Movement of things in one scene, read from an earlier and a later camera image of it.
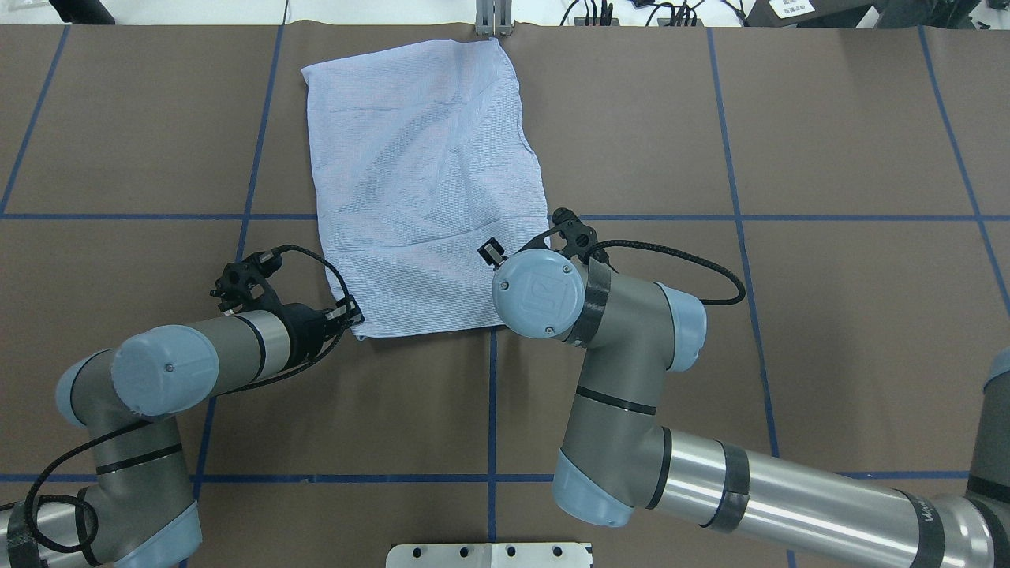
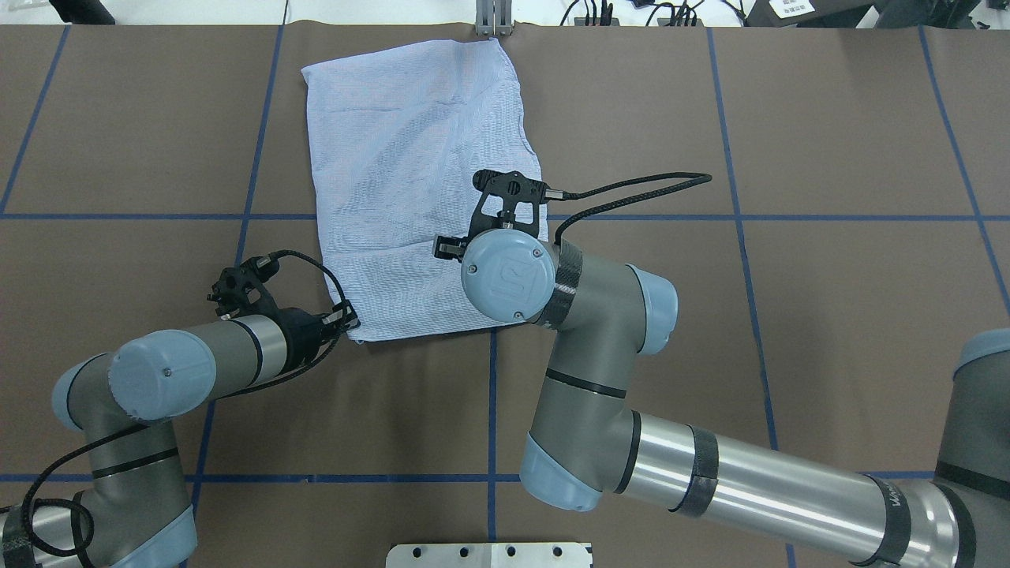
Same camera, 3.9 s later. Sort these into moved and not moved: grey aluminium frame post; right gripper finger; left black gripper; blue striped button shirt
Moved: right gripper finger
Not moved: left black gripper; blue striped button shirt; grey aluminium frame post
